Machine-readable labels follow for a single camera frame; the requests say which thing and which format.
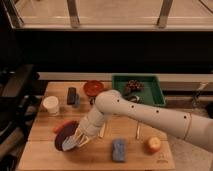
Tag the red bowl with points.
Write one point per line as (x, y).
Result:
(93, 87)

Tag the purple bowl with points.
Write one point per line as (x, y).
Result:
(67, 130)

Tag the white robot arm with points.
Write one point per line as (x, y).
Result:
(191, 128)

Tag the blue sponge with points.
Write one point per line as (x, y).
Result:
(119, 150)

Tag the metal fork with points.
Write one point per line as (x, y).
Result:
(137, 135)

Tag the black chair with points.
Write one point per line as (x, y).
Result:
(15, 98)

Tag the green tray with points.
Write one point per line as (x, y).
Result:
(151, 94)

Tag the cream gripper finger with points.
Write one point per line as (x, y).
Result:
(77, 133)
(82, 140)

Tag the light blue towel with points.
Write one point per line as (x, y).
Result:
(69, 143)

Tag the black handled utensil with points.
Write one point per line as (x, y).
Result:
(133, 98)

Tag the orange carrot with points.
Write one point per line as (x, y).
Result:
(56, 129)

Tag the orange apple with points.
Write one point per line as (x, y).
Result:
(154, 144)

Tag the brown pinecone object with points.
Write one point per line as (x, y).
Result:
(133, 85)

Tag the white cup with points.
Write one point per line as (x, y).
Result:
(51, 104)

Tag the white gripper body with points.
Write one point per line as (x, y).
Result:
(92, 122)

